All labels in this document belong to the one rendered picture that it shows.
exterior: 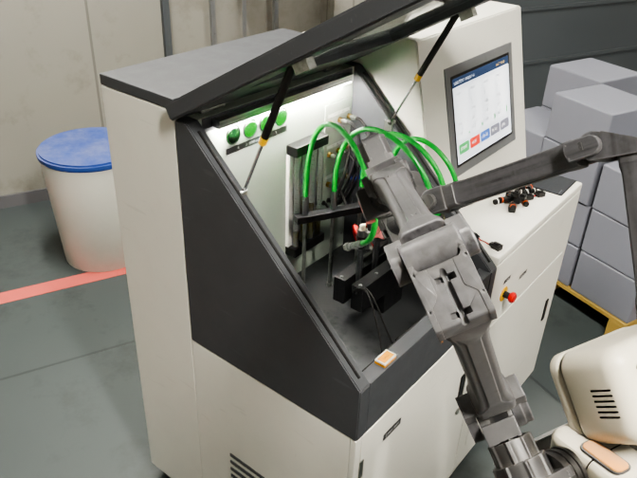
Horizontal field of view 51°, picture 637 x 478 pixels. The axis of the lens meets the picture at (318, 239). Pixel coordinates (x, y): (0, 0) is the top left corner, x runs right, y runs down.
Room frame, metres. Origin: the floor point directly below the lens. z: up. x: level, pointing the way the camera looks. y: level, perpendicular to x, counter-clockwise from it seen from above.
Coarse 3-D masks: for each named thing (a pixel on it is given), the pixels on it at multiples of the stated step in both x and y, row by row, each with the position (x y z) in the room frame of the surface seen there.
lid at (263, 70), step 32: (384, 0) 1.11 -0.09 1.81; (416, 0) 1.08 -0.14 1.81; (448, 0) 1.50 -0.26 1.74; (480, 0) 1.72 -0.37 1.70; (320, 32) 1.19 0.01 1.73; (352, 32) 1.15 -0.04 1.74; (384, 32) 1.67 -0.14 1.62; (416, 32) 1.90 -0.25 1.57; (256, 64) 1.28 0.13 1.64; (288, 64) 1.24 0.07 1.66; (320, 64) 1.61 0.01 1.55; (192, 96) 1.40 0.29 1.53; (224, 96) 1.36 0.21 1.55
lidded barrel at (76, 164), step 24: (48, 144) 3.15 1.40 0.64; (72, 144) 3.16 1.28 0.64; (96, 144) 3.17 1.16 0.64; (48, 168) 2.96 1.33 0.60; (72, 168) 2.90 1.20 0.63; (96, 168) 2.92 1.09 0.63; (48, 192) 3.02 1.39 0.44; (72, 192) 2.92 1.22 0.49; (96, 192) 2.93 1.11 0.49; (72, 216) 2.94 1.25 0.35; (96, 216) 2.94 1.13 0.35; (72, 240) 2.96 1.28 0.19; (96, 240) 2.94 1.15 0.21; (120, 240) 3.00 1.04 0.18; (72, 264) 2.99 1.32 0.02; (96, 264) 2.95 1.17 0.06; (120, 264) 3.00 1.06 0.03
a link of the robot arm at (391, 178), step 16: (400, 160) 1.06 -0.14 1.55; (368, 176) 1.05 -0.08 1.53; (384, 176) 1.01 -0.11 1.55; (400, 176) 0.98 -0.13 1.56; (384, 192) 0.94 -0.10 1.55; (400, 192) 0.90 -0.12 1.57; (416, 192) 0.90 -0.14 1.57; (400, 208) 0.84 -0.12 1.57; (416, 208) 0.82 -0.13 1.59; (400, 224) 0.79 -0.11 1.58; (416, 224) 0.76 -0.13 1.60; (432, 224) 0.75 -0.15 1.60; (464, 224) 0.72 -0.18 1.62; (400, 240) 0.74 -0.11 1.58; (464, 240) 0.70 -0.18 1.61; (400, 256) 0.70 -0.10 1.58; (400, 272) 0.68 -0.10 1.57
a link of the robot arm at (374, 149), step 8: (376, 136) 1.17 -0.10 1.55; (384, 136) 1.19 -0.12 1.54; (360, 144) 1.18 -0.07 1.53; (368, 144) 1.16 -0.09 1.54; (376, 144) 1.16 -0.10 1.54; (384, 144) 1.17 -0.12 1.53; (360, 152) 1.18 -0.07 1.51; (368, 152) 1.15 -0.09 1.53; (376, 152) 1.14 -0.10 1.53; (384, 152) 1.14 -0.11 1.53; (368, 160) 1.16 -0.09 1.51; (376, 160) 1.13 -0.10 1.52; (384, 160) 1.13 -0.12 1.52; (368, 168) 1.16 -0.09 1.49; (408, 168) 1.07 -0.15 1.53; (368, 184) 1.06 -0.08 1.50; (368, 192) 1.06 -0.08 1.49
